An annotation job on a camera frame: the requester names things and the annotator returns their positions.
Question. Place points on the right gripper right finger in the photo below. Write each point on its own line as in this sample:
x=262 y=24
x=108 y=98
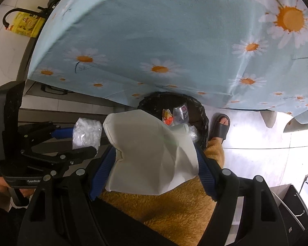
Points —
x=218 y=183

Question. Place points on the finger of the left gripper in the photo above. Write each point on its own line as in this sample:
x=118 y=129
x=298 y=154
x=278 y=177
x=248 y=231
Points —
x=42 y=131
x=75 y=155

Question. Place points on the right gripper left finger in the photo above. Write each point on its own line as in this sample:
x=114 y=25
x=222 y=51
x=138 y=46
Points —
x=100 y=169

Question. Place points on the white plastic bag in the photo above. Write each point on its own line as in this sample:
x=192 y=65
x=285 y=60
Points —
x=87 y=133

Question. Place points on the white paper sheet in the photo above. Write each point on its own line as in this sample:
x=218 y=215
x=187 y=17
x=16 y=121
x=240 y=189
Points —
x=151 y=157

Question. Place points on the red orange snack wrapper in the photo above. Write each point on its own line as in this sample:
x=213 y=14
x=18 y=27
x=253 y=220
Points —
x=167 y=117

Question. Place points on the black trash bin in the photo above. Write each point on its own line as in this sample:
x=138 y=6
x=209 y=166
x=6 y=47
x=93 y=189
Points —
x=157 y=101

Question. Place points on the person's left hand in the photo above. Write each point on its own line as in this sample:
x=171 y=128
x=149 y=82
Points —
x=5 y=189

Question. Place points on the black slipper on foot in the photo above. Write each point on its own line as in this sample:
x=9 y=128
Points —
x=219 y=128

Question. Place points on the silver foil wrapper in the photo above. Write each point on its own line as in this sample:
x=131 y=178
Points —
x=181 y=115

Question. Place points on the yellow packaged box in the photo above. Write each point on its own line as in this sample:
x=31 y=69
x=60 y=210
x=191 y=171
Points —
x=27 y=24

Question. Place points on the daisy print blue tablecloth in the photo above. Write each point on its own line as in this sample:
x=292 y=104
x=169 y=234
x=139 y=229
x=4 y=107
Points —
x=235 y=54

